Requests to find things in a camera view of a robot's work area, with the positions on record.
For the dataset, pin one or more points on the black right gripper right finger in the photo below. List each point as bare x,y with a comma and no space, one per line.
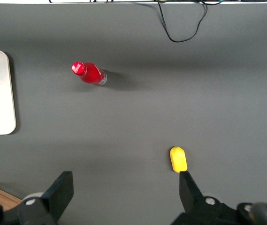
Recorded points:
189,194

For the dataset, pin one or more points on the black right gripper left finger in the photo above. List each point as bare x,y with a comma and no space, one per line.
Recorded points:
58,194

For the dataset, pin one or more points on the yellow lemon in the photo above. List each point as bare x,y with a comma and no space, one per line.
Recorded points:
178,159

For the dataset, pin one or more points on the red cola bottle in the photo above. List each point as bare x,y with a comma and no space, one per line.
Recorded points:
89,73

